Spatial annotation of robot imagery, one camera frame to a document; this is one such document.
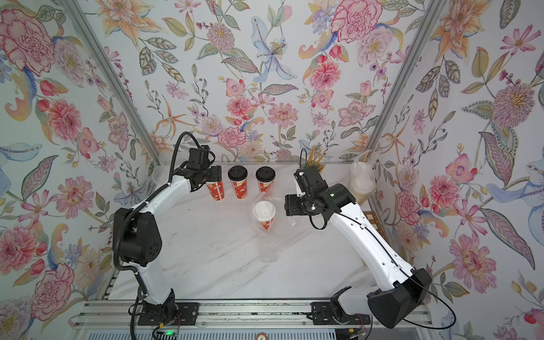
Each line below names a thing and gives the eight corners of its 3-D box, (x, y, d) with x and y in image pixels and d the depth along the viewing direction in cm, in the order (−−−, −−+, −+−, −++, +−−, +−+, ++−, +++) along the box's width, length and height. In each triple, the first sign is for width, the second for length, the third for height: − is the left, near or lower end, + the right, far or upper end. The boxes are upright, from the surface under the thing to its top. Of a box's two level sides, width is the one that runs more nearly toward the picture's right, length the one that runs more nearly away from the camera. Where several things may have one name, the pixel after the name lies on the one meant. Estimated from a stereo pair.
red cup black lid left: (232, 201, 108) (227, 177, 93) (234, 189, 112) (229, 165, 98) (248, 201, 108) (245, 177, 93) (249, 189, 112) (246, 165, 98)
